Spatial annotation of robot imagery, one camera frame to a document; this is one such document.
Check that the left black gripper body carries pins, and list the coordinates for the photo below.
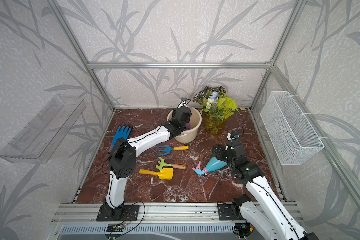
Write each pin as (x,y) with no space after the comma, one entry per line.
(182,128)

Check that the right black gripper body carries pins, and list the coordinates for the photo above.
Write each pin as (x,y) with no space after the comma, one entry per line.
(223,155)

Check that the purple trowel pink handle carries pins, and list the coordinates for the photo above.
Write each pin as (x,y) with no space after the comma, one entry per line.
(188,126)

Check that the teal spray bottle pink trigger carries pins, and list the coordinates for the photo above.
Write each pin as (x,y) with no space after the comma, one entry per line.
(213,165)

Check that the blue fork yellow handle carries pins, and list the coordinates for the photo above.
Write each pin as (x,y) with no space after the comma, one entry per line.
(166,150)

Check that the green rake wooden handle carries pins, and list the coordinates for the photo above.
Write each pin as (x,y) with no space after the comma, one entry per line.
(161,164)

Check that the yellow shovel yellow handle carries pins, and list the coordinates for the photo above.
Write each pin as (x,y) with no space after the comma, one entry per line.
(163,174)

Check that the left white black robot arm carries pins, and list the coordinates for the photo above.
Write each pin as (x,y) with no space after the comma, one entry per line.
(125,152)

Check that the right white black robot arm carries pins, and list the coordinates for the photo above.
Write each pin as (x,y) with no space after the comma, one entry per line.
(275,222)

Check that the blue gardening glove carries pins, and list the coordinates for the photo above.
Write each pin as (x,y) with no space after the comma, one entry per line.
(121,132)

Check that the cream plastic bucket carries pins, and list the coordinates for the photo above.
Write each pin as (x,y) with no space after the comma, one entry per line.
(188,136)

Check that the green potted plant glass vase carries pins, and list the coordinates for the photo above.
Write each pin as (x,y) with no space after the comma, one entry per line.
(217,107)

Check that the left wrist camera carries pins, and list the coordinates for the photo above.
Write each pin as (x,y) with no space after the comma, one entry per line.
(183,102)

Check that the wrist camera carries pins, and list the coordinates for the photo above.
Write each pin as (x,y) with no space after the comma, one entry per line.
(232,138)
(183,102)

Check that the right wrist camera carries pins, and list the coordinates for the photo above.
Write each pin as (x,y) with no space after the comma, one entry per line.
(232,138)

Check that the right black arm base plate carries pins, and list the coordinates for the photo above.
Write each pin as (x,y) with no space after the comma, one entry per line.
(227,213)

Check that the white wire mesh basket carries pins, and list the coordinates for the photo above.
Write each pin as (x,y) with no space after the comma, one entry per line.
(293,137)

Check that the aluminium frame rail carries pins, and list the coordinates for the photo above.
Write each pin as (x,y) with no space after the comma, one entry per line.
(179,65)

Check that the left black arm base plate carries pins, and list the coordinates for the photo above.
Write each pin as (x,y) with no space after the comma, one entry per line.
(121,213)

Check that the clear acrylic wall shelf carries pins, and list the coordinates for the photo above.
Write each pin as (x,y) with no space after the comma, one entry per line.
(39,139)

